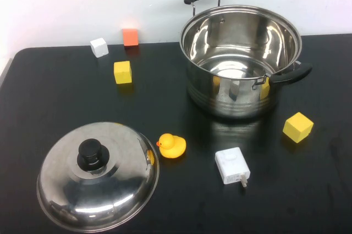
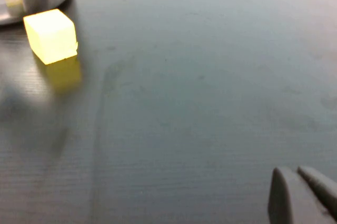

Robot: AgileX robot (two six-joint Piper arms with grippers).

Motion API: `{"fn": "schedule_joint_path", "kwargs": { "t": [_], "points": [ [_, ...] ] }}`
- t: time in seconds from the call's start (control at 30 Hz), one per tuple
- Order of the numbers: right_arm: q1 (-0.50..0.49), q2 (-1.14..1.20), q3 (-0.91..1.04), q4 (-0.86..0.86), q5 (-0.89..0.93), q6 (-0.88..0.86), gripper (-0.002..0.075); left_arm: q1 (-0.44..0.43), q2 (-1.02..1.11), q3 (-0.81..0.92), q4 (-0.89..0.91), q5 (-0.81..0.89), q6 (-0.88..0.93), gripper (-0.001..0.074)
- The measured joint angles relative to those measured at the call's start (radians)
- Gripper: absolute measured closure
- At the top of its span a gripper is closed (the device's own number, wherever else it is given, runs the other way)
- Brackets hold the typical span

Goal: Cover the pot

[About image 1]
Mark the steel lid with black knob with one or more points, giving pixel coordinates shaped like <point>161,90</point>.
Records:
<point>115,190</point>

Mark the yellow rubber duck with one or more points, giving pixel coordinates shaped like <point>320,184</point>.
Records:
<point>173,147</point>

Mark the yellow cube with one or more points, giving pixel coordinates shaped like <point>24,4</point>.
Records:
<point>123,73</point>
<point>297,128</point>

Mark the orange cube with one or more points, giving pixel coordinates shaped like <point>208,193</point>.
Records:
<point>130,37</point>

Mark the white power adapter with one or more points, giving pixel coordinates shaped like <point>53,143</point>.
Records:
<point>231,166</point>

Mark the white cube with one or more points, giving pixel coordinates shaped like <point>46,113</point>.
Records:
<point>99,47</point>

